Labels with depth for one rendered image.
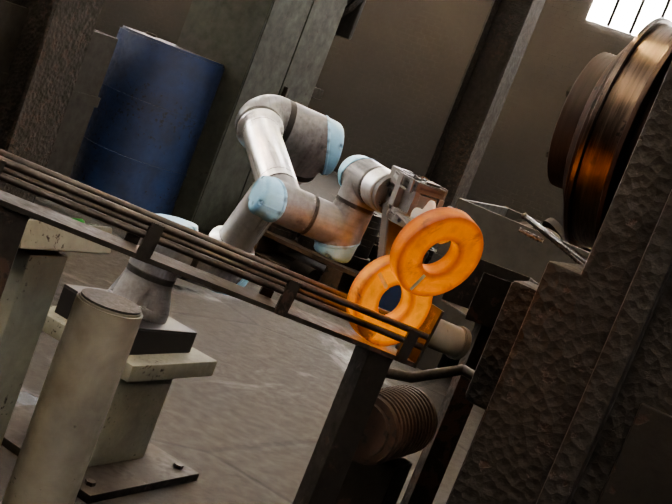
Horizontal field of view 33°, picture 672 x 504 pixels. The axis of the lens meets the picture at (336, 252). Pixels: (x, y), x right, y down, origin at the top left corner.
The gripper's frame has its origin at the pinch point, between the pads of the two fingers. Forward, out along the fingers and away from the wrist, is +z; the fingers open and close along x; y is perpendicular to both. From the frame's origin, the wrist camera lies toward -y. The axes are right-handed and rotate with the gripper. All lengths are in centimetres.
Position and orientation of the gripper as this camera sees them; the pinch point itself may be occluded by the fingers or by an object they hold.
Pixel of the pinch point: (440, 241)
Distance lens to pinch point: 183.7
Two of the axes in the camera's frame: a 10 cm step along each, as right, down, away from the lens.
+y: 3.5, -9.2, -1.8
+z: 4.0, 3.2, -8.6
